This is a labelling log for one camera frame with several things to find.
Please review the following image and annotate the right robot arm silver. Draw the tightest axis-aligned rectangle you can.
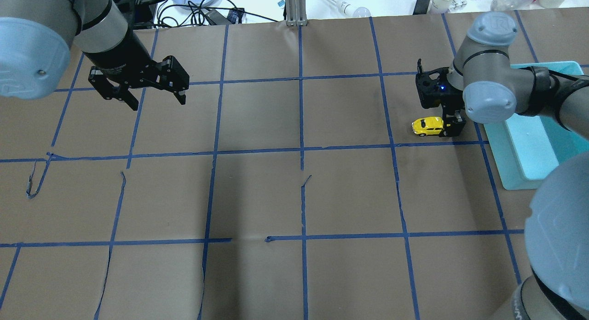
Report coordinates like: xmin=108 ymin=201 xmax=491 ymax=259
xmin=449 ymin=11 xmax=589 ymax=320

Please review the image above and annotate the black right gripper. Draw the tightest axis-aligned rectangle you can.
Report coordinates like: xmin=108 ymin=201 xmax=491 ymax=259
xmin=439 ymin=99 xmax=466 ymax=137

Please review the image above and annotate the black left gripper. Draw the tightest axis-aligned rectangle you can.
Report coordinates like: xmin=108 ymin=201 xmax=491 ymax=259
xmin=88 ymin=56 xmax=190 ymax=111

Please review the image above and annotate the yellow beetle toy car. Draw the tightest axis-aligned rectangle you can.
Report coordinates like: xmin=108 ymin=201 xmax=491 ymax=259
xmin=411 ymin=116 xmax=444 ymax=137

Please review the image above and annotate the paper cup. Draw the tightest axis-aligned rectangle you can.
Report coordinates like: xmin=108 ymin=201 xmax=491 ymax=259
xmin=429 ymin=0 xmax=452 ymax=14

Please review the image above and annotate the turquoise plastic bin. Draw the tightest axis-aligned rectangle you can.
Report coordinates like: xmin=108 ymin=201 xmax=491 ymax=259
xmin=483 ymin=61 xmax=589 ymax=191

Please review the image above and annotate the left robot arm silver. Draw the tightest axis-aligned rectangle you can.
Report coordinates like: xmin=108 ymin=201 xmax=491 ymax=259
xmin=0 ymin=0 xmax=190 ymax=111

